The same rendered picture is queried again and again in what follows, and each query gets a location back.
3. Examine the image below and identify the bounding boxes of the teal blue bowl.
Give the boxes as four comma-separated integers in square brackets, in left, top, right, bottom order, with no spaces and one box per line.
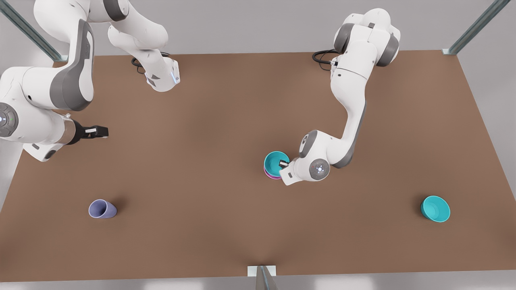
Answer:
[264,151,290,178]
[420,196,451,223]

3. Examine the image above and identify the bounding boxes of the lavender cup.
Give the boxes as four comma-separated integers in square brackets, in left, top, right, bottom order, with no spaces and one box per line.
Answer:
[89,199,117,219]

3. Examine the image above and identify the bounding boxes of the black cable loop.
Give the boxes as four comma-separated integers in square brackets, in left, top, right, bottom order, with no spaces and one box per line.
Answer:
[312,49,340,72]
[131,52,171,75]

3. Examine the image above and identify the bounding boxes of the silver frame post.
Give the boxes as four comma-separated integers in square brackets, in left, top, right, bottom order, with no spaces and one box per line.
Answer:
[247,265,279,290]
[442,0,512,56]
[0,0,67,62]

